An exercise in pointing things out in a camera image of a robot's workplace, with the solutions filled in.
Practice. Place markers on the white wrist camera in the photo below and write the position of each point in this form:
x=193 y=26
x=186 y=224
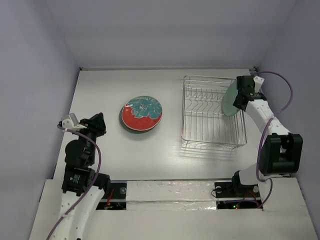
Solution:
x=258 y=82
x=70 y=122

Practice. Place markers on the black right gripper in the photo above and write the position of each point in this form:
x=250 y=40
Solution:
x=243 y=93

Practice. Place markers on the plain teal plate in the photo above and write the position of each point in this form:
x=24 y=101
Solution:
x=129 y=130

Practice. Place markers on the wire dish rack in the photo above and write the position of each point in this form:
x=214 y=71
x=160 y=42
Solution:
x=204 y=125

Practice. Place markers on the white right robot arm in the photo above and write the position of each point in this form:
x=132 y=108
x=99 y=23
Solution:
x=279 y=150

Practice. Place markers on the green rimmed plate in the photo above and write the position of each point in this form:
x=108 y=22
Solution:
x=228 y=99

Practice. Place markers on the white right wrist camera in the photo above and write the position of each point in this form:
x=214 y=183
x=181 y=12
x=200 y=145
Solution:
x=258 y=82

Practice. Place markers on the blue floral white plate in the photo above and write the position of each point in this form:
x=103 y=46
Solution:
x=140 y=120

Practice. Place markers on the foil covered front block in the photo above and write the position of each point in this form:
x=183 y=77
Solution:
x=170 y=195

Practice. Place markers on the red and teal plate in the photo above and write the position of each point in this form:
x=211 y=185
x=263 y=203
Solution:
x=145 y=102

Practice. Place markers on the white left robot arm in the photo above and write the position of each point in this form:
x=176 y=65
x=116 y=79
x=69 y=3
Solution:
x=82 y=187

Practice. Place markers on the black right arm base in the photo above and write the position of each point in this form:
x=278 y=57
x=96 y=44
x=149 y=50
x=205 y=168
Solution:
x=234 y=189

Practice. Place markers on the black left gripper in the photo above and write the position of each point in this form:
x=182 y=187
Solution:
x=96 y=123

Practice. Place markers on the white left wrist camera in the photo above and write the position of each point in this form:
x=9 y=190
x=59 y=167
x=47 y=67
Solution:
x=70 y=122

